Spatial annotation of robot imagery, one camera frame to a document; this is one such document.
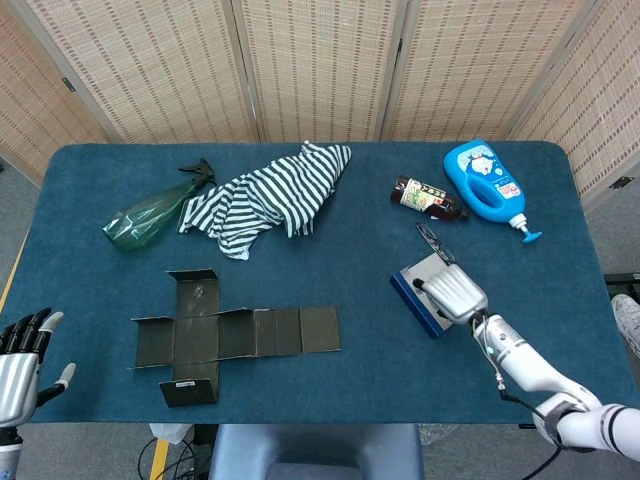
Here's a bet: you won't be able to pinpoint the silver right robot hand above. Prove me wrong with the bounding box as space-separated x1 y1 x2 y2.
411 262 490 327

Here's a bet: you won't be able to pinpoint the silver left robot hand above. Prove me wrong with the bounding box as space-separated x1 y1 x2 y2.
0 307 77 429

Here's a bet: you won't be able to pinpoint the grey and blue notebook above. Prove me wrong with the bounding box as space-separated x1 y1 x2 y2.
389 252 464 340

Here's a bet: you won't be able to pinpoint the black-framed eyeglasses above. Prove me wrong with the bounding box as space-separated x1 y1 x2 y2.
415 222 457 269

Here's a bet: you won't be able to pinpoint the blue pump bottle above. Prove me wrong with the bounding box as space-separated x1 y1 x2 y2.
442 138 544 245

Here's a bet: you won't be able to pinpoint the brown labelled bottle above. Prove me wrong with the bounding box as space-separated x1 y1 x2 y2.
389 174 470 223

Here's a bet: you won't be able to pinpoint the blue table cloth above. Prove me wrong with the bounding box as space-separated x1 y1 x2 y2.
0 141 636 425

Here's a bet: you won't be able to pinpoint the clear plastic wrap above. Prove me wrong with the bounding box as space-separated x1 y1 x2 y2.
418 423 454 447

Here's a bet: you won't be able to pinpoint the white plastic bag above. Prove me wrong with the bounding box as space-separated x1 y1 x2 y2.
148 422 192 446

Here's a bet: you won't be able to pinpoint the white sneaker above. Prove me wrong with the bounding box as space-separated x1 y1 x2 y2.
610 293 640 357

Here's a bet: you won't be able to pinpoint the black unfolded cardboard box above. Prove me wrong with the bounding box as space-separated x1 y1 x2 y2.
128 268 343 409

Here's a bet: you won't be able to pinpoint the green spray bottle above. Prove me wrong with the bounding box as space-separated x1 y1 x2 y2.
101 158 217 254

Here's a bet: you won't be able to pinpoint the blue-grey chair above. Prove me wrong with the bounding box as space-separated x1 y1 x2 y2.
208 423 425 480

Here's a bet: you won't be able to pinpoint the striped black and white cloth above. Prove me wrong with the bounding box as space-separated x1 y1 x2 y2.
177 140 353 262

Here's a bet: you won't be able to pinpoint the woven folding screen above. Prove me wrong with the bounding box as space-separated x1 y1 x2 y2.
0 0 640 201

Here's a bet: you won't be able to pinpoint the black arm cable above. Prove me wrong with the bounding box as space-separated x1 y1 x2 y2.
497 382 564 480

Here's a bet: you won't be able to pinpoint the black floor cables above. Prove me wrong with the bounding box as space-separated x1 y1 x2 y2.
137 433 211 480

